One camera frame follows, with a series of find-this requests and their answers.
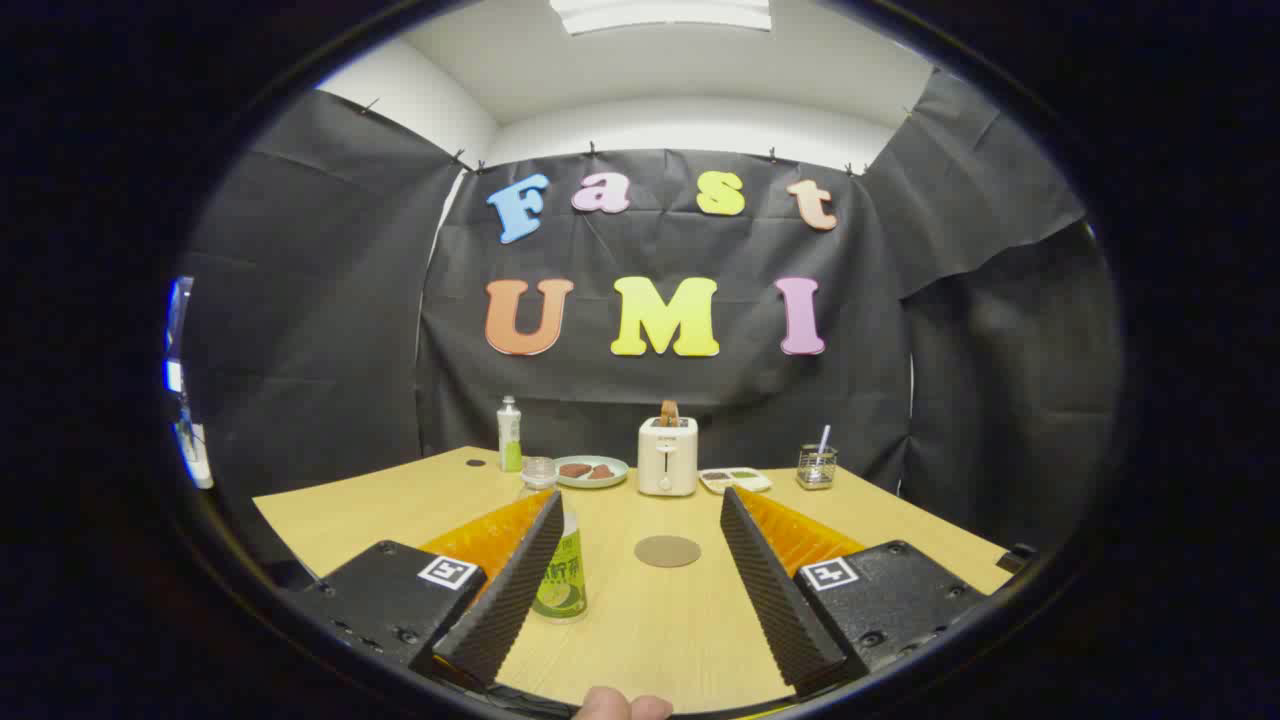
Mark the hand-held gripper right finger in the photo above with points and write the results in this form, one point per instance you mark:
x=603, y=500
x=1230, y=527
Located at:
x=765, y=590

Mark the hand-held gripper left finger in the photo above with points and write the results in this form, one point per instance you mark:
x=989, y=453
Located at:
x=520, y=590

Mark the clear green label juice bottle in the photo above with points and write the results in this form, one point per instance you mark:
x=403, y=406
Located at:
x=566, y=580

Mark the round brown coaster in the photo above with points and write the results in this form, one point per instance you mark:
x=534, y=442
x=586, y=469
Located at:
x=667, y=551

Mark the small white green bottle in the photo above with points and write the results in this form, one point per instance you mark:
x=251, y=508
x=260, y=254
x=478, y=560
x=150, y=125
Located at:
x=510, y=440

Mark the white divided food tray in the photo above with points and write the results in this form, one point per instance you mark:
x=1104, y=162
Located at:
x=735, y=480

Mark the wooden table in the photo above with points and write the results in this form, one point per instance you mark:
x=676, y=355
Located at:
x=640, y=630

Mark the pale green plate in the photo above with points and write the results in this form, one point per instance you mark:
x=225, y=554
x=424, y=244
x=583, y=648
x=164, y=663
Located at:
x=618, y=478

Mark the cream toaster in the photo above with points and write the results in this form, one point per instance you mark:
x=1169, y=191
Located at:
x=667, y=460

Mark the brown bread slice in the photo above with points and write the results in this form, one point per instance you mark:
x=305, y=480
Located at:
x=669, y=412

